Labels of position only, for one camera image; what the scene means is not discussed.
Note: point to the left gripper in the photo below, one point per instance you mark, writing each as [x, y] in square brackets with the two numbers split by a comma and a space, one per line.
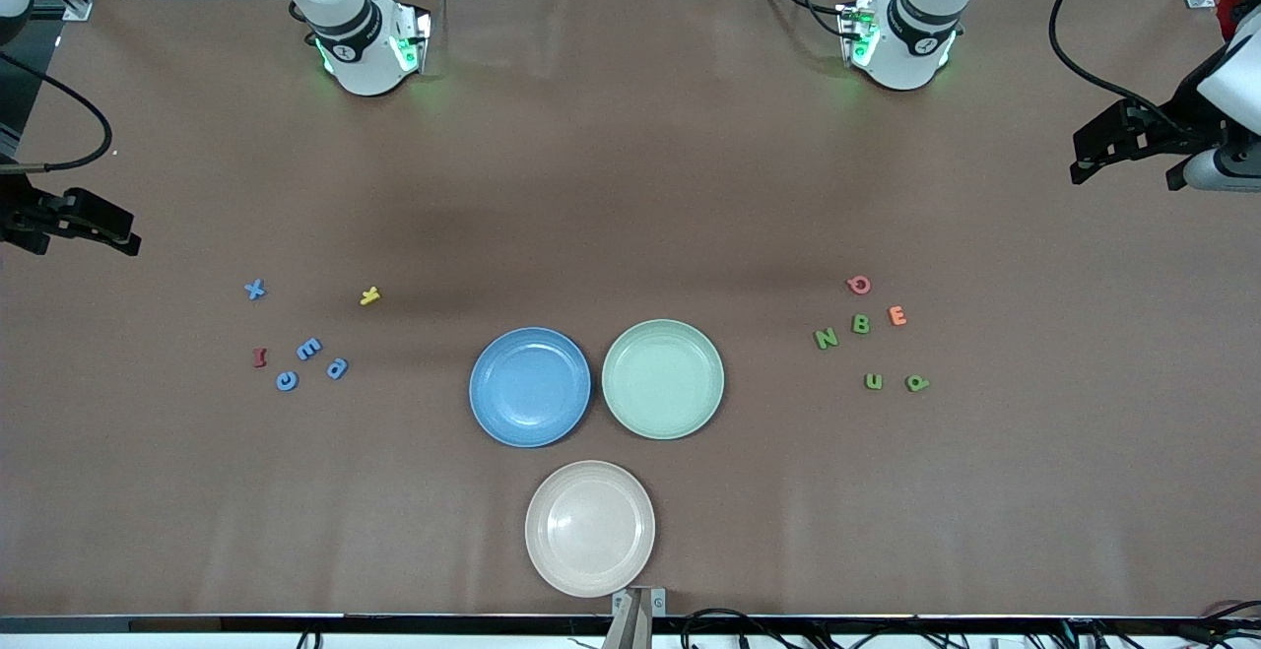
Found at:
[1179, 120]

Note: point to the blue letter a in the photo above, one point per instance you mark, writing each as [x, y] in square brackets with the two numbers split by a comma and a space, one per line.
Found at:
[340, 371]

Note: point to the green letter p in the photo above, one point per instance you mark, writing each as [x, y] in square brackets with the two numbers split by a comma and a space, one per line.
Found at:
[924, 383]

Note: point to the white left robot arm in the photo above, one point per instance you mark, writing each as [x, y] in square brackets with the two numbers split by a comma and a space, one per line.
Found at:
[911, 48]

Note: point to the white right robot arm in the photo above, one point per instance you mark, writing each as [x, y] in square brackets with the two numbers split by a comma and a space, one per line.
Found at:
[355, 48]

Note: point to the blue letter X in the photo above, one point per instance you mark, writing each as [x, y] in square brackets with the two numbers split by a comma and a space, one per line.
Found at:
[255, 289]

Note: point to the red object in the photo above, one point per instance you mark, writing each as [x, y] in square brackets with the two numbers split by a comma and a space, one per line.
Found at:
[1243, 14]

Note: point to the blue letter e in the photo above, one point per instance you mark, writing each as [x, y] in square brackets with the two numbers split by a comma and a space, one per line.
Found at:
[279, 381]

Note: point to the blue letter m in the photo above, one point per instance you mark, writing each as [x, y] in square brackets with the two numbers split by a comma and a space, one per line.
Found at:
[309, 348]

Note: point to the yellow letter K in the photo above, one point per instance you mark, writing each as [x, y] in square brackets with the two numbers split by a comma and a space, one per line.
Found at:
[369, 295]

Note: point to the orange letter E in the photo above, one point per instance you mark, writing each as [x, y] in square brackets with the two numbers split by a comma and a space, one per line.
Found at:
[892, 315]

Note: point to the pink letter Q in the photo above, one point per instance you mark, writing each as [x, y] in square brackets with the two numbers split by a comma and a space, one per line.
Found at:
[849, 284]

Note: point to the green letter B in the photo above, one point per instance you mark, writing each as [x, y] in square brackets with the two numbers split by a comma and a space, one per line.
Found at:
[856, 325]

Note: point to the blue plate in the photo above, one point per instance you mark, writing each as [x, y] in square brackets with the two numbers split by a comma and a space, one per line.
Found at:
[530, 387]

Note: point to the brown table cover sheet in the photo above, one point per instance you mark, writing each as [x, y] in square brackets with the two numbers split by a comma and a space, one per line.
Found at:
[630, 186]

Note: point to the light green plate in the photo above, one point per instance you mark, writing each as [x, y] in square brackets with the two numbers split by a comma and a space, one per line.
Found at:
[662, 379]

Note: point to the beige plate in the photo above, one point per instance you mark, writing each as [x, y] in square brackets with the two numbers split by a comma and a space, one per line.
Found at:
[590, 528]

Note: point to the metal bracket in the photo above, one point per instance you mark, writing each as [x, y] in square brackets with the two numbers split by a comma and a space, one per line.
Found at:
[638, 602]

